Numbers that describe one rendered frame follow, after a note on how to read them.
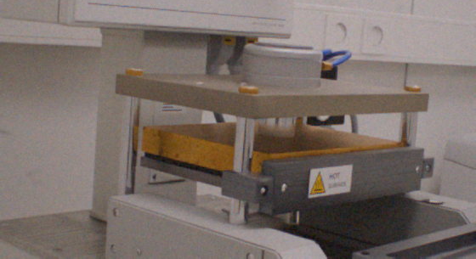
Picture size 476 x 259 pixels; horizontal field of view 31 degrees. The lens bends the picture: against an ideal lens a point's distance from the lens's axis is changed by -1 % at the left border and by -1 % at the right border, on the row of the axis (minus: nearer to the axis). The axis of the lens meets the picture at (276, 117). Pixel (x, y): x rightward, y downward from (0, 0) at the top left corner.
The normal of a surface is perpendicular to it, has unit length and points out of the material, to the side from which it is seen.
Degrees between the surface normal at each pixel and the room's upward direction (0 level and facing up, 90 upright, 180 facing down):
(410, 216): 90
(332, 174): 90
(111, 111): 90
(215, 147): 90
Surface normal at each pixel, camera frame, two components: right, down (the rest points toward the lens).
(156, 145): -0.66, 0.03
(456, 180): -0.83, 0.00
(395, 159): 0.74, 0.14
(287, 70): 0.11, 0.12
